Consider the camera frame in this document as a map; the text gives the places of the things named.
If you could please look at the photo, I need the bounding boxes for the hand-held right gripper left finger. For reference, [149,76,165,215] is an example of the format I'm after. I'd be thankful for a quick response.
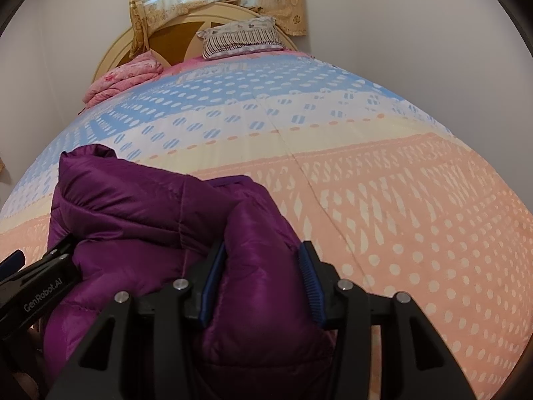
[45,241,228,400]

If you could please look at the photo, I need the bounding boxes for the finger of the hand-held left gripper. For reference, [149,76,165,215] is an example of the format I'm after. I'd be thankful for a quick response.
[19,235,78,278]
[0,250,26,276]

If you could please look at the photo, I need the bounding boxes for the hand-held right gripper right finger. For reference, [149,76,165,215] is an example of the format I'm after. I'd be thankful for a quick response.
[299,241,476,400]

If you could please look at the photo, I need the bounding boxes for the purple hooded puffer jacket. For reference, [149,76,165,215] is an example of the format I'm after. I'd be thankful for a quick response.
[42,144,338,400]

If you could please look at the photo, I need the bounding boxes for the dotted pastel bed sheet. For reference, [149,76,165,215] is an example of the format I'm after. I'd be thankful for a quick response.
[0,50,533,400]

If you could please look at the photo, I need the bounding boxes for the folded pink floral blanket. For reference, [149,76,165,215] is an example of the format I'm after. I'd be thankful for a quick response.
[82,52,164,105]

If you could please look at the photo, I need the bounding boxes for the striped grey pillow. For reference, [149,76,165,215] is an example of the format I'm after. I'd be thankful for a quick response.
[196,16,288,60]

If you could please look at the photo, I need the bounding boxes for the cream wooden headboard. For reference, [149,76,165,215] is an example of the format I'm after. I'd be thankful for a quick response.
[92,1,298,82]

